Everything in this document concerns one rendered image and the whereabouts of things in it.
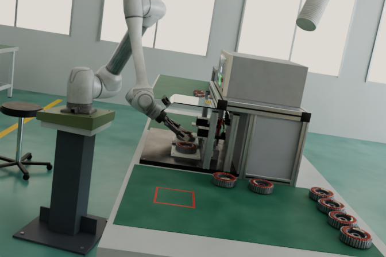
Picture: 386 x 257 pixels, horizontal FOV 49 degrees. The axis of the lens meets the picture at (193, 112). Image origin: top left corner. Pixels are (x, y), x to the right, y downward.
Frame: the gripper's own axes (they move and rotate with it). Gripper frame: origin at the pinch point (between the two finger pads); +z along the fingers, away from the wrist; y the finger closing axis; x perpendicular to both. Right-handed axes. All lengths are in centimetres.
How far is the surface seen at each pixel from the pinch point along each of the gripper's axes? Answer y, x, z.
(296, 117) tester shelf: 48, 47, 26
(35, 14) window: -455, -77, -220
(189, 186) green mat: 65, -5, 3
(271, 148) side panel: 46, 29, 27
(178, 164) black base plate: 43.2, -5.1, -2.2
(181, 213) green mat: 92, -7, -1
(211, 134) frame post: 44.1, 16.2, 0.7
